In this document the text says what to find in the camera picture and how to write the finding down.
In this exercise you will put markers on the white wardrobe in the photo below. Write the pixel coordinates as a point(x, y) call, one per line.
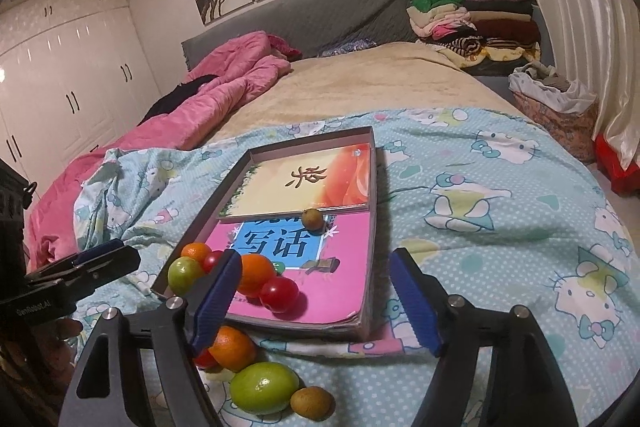
point(75, 82)

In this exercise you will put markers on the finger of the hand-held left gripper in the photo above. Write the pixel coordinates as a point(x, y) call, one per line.
point(100, 249)
point(107, 269)

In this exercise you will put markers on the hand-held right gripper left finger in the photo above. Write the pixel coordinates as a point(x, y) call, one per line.
point(217, 302)

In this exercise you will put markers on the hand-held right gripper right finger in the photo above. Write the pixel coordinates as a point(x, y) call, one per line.
point(415, 302)

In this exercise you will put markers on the small brown fruit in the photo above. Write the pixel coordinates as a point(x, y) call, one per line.
point(314, 221)
point(312, 402)

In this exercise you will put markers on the person's left hand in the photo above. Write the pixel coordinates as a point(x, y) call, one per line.
point(67, 329)

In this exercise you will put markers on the beige bed sheet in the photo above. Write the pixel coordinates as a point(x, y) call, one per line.
point(375, 92)

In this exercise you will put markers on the pink exercise book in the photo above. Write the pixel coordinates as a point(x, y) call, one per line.
point(340, 287)

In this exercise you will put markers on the cream satin curtain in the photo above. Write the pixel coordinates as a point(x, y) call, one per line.
point(590, 32)

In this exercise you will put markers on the blue cartoon printed blanket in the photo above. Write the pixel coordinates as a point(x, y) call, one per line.
point(475, 257)

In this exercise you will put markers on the shallow grey cardboard box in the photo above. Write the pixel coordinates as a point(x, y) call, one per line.
point(371, 267)

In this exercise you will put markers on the dark cloth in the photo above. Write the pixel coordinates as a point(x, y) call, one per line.
point(170, 99)

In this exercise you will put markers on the green round fruit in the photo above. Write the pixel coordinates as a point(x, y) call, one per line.
point(185, 276)
point(264, 387)

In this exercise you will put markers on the stack of folded clothes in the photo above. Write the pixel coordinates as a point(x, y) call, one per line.
point(500, 27)

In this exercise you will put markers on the red cherry tomato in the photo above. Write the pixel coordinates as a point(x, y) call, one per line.
point(206, 361)
point(212, 260)
point(278, 294)

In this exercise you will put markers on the grey padded headboard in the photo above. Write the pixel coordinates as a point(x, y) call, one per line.
point(325, 17)

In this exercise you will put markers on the red plastic stool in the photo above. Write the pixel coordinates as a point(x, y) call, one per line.
point(617, 167)

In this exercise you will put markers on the orange mandarin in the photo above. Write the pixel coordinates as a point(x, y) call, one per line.
point(196, 252)
point(257, 274)
point(235, 349)

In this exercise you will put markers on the floral laundry bag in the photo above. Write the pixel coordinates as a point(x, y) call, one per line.
point(555, 117)

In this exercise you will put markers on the cream and orange book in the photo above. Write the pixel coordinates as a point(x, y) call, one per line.
point(270, 192)

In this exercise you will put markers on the pink quilt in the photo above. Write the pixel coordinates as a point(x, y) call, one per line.
point(215, 97)

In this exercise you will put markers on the dark patterned pillow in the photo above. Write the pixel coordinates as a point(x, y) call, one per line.
point(350, 47)

